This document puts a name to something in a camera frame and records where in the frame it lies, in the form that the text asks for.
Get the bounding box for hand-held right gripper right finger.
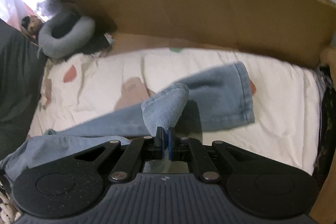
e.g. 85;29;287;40
168;127;263;183

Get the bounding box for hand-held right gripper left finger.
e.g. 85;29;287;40
73;127;166;183

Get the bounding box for light blue denim jeans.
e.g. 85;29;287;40
0;61;256;185

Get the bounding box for bear print cream blanket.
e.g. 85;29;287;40
28;47;322;177

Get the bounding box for small black cloth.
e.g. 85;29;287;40
79;34;113;54

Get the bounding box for grey neck pillow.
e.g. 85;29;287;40
38;10;95;59

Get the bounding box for brown cardboard sheet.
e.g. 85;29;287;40
66;0;336;68

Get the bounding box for dark grey pillow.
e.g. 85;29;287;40
0;21;48;140

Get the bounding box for small plush doll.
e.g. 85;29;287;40
21;15;44;39

